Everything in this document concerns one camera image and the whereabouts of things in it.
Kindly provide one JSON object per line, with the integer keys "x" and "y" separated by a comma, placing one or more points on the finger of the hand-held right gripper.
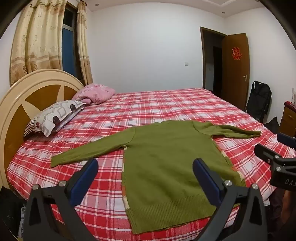
{"x": 288, "y": 141}
{"x": 266, "y": 153}

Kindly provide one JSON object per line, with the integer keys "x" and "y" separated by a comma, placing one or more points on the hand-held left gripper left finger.
{"x": 92, "y": 168}

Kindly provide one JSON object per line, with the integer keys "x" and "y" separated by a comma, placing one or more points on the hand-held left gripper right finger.
{"x": 204, "y": 175}

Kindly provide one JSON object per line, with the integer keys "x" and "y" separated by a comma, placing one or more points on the green striped knit sweater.
{"x": 161, "y": 162}

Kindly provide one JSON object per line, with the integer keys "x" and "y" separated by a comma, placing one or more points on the brown wooden cabinet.
{"x": 288, "y": 120}

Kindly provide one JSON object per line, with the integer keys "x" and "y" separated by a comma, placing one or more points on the black bag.
{"x": 272, "y": 126}

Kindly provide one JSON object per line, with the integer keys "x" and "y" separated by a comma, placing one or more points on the black suitcase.
{"x": 259, "y": 99}

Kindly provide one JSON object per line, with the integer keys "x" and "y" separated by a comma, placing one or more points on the patterned white pillow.
{"x": 55, "y": 113}

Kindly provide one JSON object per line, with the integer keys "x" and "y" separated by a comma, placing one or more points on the red plaid bed sheet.
{"x": 138, "y": 109}

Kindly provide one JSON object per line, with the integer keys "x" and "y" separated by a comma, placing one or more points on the pink floral pillow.
{"x": 97, "y": 92}

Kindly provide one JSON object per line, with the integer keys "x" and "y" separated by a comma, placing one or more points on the brown wooden door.
{"x": 233, "y": 81}

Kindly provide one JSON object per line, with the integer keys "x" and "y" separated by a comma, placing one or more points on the cream and brown headboard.
{"x": 13, "y": 129}

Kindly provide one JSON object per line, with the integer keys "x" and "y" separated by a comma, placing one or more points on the dark cloth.
{"x": 10, "y": 208}

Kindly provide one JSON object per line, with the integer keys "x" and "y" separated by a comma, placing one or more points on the red paper door decoration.
{"x": 237, "y": 53}

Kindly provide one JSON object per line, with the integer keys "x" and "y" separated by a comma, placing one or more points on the dark framed window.
{"x": 68, "y": 46}

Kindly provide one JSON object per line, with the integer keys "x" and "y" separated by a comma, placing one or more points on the wide beige floral curtain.
{"x": 34, "y": 34}

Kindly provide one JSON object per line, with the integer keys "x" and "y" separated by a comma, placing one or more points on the dark wooden door frame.
{"x": 201, "y": 58}

